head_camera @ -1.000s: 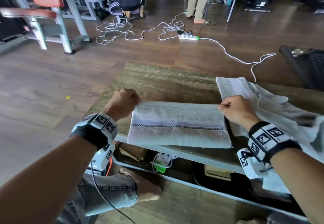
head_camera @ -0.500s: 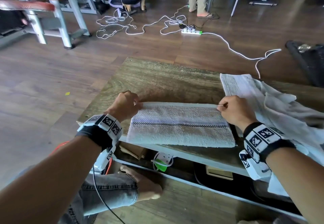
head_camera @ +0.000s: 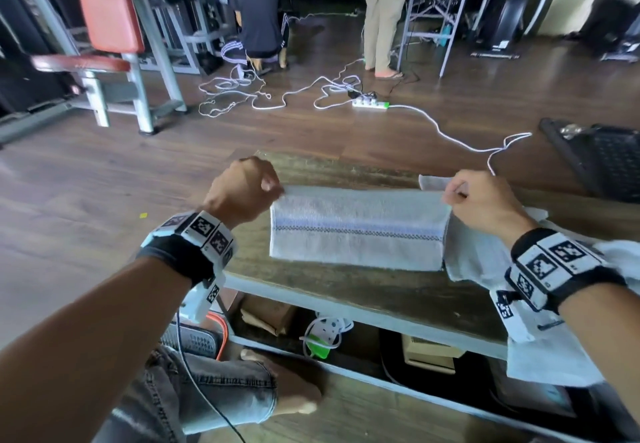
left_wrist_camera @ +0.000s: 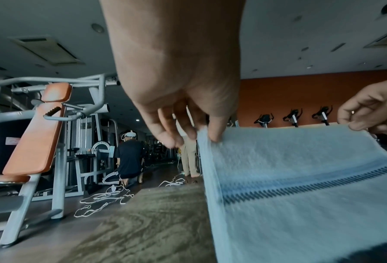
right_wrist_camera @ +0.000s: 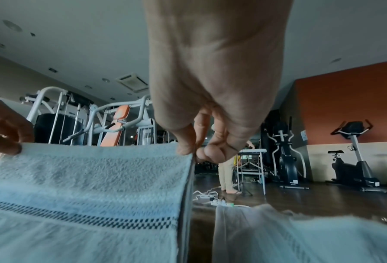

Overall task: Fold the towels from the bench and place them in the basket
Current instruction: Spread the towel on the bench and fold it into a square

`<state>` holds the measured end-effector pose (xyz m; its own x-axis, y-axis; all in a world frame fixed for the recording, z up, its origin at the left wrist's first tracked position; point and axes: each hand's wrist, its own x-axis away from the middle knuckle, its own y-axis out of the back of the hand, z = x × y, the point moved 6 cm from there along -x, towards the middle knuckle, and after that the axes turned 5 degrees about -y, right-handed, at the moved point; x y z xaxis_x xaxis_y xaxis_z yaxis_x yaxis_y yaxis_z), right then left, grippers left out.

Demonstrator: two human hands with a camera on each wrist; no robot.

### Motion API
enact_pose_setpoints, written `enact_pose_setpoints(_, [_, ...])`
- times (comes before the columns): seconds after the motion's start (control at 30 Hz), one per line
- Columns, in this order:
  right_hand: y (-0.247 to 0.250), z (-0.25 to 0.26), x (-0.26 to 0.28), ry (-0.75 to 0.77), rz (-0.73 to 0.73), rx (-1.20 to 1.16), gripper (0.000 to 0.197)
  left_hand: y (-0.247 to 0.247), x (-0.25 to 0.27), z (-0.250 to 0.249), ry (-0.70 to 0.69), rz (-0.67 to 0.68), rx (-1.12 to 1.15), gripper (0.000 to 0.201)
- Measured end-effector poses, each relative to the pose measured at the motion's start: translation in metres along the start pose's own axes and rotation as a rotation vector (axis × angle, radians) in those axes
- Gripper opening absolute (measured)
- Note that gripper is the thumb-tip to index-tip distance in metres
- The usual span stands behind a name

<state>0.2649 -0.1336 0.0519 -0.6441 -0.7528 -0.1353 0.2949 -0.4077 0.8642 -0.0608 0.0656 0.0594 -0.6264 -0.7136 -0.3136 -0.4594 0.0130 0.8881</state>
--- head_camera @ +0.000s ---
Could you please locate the person's left hand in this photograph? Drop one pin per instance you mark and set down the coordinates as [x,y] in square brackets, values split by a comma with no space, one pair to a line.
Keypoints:
[245,190]

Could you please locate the person's right hand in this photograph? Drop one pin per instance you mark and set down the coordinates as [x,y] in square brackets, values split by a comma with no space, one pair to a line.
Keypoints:
[485,202]

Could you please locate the heap of grey towels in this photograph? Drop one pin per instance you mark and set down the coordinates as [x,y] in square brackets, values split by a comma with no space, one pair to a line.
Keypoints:
[480,257]

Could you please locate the grey towel striped border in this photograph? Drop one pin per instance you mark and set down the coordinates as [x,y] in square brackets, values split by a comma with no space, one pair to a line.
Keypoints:
[360,237]

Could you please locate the black basket orange rim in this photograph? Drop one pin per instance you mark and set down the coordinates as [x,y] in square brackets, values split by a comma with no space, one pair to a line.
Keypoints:
[200,340]

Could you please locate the person's right forearm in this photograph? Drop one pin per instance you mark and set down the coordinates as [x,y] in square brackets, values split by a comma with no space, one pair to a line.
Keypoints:
[605,342]

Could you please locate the person's left forearm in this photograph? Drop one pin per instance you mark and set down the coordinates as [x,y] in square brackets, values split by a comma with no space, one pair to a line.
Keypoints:
[85,347]

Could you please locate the person's left leg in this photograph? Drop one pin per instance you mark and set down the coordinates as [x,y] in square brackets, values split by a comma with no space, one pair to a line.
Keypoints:
[200,397]

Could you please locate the black wristband with marker tags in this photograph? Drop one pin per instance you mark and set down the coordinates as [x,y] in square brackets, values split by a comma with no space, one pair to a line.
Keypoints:
[185,252]
[560,267]

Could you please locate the silver metal part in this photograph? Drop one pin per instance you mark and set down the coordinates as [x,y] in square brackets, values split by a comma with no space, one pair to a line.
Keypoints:
[571,132]

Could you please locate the cardboard box with label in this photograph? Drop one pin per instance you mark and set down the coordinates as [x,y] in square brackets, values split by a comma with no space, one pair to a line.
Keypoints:
[270,315]

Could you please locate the black perforated platform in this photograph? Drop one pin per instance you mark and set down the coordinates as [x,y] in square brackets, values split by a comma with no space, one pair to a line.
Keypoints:
[610,162]

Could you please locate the black power adapter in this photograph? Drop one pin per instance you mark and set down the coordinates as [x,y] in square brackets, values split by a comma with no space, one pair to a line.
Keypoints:
[357,93]

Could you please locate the white green power strip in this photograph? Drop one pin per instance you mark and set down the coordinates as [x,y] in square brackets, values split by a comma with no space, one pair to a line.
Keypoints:
[370,104]

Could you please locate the low wooden table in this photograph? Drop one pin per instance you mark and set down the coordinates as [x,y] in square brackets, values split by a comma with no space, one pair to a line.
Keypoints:
[350,310]

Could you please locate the plain cardboard box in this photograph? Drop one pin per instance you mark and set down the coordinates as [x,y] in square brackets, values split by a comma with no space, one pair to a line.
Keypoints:
[430,355]

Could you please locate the white green socket adapter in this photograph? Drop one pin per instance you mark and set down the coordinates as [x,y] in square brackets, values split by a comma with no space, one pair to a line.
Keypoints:
[325,337]

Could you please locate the blue water bottle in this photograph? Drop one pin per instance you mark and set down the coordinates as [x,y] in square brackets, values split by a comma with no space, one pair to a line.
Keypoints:
[446,36]

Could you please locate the grey weight machine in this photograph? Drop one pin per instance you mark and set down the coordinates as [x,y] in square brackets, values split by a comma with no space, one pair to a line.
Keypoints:
[195,22]

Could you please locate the black elliptical trainer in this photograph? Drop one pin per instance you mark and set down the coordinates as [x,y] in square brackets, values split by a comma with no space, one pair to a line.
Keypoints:
[505,17]

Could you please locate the black gym equipment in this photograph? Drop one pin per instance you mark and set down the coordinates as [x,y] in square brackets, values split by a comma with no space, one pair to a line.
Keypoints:
[610,17]

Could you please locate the orange padded gym machine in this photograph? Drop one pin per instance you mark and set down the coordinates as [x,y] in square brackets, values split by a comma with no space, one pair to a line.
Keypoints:
[107,12]

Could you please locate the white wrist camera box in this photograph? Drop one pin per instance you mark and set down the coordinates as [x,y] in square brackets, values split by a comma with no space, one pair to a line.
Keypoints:
[515,317]
[200,302]

